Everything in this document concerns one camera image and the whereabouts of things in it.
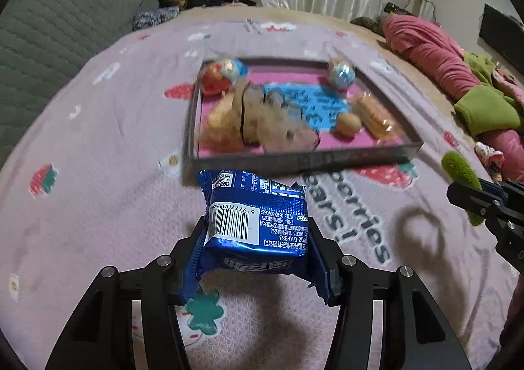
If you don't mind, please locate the green fleece blanket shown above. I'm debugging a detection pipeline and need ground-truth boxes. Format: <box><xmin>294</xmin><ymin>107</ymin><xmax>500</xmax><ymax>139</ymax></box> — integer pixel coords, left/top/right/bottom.
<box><xmin>454</xmin><ymin>52</ymin><xmax>523</xmax><ymax>137</ymax></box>

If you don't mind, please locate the beige black-trimmed scrunchie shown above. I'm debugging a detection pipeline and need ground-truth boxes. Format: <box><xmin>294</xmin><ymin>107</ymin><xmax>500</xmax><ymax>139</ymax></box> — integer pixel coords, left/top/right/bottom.
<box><xmin>233</xmin><ymin>78</ymin><xmax>320</xmax><ymax>154</ymax></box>

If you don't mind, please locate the small white red plush toy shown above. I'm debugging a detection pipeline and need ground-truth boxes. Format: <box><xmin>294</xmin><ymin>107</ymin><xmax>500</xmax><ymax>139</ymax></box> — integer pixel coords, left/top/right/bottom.
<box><xmin>474</xmin><ymin>142</ymin><xmax>504</xmax><ymax>183</ymax></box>

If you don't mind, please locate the blue white wrapped candy ball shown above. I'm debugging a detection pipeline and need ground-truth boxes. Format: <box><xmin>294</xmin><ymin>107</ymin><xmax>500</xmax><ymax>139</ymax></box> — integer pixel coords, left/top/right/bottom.
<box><xmin>328</xmin><ymin>59</ymin><xmax>356</xmax><ymax>90</ymax></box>

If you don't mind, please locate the orange wrapped biscuit pack left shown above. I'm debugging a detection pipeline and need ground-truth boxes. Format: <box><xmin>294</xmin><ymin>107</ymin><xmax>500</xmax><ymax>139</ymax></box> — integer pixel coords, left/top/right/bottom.
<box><xmin>199</xmin><ymin>92</ymin><xmax>245</xmax><ymax>153</ymax></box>

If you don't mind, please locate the orange wrapped biscuit pack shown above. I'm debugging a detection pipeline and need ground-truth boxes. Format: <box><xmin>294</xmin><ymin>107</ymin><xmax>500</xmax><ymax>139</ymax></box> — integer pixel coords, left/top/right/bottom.
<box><xmin>199</xmin><ymin>92</ymin><xmax>245</xmax><ymax>153</ymax></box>
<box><xmin>352</xmin><ymin>92</ymin><xmax>404</xmax><ymax>142</ymax></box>

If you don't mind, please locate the pink quilt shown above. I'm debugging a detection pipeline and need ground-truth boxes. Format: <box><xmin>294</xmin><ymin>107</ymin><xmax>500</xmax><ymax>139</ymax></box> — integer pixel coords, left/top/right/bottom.
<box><xmin>382</xmin><ymin>14</ymin><xmax>523</xmax><ymax>181</ymax></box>

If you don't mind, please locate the shallow dark cardboard tray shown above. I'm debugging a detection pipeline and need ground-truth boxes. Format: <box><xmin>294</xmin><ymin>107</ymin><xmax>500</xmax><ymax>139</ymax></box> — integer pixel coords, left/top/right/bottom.
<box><xmin>186</xmin><ymin>58</ymin><xmax>423</xmax><ymax>174</ymax></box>

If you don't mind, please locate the pink strawberry print blanket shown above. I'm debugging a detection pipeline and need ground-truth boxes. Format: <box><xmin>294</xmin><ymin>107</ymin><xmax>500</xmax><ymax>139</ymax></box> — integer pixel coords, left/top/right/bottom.
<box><xmin>1</xmin><ymin>20</ymin><xmax>518</xmax><ymax>369</ymax></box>

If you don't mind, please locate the white cluttered side cabinet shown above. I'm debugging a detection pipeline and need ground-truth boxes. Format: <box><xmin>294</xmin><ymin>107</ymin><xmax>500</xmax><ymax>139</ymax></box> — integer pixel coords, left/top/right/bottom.
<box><xmin>383</xmin><ymin>0</ymin><xmax>438</xmax><ymax>23</ymax></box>

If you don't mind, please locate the grey quilted headboard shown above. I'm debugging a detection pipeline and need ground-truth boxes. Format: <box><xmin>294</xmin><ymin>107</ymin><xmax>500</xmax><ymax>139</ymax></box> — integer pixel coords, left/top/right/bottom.
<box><xmin>1</xmin><ymin>0</ymin><xmax>158</xmax><ymax>161</ymax></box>

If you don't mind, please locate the green fuzzy hair ring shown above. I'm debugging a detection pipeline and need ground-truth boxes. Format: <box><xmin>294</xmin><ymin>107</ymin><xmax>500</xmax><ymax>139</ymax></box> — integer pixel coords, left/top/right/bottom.
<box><xmin>440</xmin><ymin>151</ymin><xmax>486</xmax><ymax>227</ymax></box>

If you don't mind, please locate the blue cookie packet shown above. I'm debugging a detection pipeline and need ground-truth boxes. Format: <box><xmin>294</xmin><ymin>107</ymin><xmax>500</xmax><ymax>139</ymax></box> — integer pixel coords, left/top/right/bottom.
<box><xmin>180</xmin><ymin>170</ymin><xmax>331</xmax><ymax>305</ymax></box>

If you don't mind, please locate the black wall television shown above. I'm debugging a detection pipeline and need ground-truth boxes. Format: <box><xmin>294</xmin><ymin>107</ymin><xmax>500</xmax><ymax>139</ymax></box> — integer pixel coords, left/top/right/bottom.
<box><xmin>479</xmin><ymin>4</ymin><xmax>524</xmax><ymax>74</ymax></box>

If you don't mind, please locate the small tan wooden ball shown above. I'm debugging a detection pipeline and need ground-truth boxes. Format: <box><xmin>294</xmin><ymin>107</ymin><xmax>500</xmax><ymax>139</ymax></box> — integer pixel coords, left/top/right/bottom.
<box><xmin>335</xmin><ymin>112</ymin><xmax>362</xmax><ymax>139</ymax></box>

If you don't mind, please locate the blue patterned folded cloth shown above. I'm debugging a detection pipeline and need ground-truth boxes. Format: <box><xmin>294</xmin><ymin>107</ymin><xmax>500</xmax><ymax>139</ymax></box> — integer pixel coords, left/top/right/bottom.
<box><xmin>131</xmin><ymin>7</ymin><xmax>180</xmax><ymax>31</ymax></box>

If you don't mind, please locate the red blue wrapped candy ball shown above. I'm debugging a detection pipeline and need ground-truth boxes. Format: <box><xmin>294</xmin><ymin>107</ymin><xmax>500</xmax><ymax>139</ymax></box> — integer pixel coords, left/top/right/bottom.
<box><xmin>198</xmin><ymin>59</ymin><xmax>248</xmax><ymax>97</ymax></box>

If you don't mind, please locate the orange wrapped biscuit pack right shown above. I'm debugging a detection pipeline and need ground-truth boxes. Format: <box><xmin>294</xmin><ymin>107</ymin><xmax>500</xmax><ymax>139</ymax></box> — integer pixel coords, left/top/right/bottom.
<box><xmin>352</xmin><ymin>92</ymin><xmax>404</xmax><ymax>142</ymax></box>

